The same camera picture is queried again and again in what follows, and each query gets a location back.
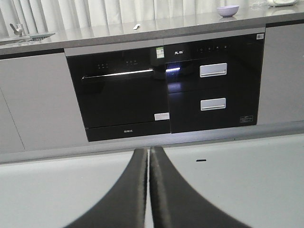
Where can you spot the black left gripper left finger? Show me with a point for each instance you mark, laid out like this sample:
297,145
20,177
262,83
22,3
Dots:
123,206

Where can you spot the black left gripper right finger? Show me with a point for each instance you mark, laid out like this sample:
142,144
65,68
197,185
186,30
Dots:
175,204

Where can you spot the purple plastic bowl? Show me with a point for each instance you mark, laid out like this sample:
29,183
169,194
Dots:
227,11

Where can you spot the black built-in dishwasher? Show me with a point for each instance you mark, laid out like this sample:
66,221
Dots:
121,89

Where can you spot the black drawer disinfection cabinet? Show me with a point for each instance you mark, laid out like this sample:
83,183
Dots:
214,79

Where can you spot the grey cabinet door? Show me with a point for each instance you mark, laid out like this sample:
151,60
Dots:
282,80

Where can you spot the chrome sink faucet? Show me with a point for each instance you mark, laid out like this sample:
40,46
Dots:
17,29

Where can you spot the white curtain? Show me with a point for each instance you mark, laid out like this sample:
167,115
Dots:
39,16

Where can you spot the white blender appliance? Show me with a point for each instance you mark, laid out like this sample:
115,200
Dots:
279,3

